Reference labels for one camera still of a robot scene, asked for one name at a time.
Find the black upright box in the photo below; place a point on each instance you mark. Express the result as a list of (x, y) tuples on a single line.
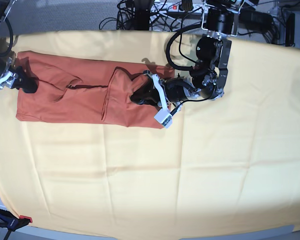
[(290, 30)]

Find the orange T-shirt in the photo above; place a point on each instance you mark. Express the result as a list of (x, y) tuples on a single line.
[(73, 90)]

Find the yellow table cloth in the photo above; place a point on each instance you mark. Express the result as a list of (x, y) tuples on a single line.
[(224, 167)]

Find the black power adapter box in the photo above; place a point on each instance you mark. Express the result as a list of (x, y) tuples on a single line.
[(254, 19)]

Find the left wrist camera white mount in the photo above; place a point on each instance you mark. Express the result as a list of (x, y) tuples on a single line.
[(164, 115)]

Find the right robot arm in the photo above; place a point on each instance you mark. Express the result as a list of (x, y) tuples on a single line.
[(5, 8)]

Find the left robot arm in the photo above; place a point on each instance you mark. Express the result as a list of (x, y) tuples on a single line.
[(209, 73)]

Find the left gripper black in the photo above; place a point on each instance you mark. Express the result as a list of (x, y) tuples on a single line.
[(176, 90)]

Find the black bar clamp red pad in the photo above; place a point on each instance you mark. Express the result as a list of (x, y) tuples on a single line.
[(12, 223)]

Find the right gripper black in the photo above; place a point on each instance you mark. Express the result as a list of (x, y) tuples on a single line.
[(17, 78)]

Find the black centre stand post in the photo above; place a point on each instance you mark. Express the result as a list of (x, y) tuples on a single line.
[(141, 19)]

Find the white power strip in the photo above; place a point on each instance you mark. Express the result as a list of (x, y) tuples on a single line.
[(172, 8)]

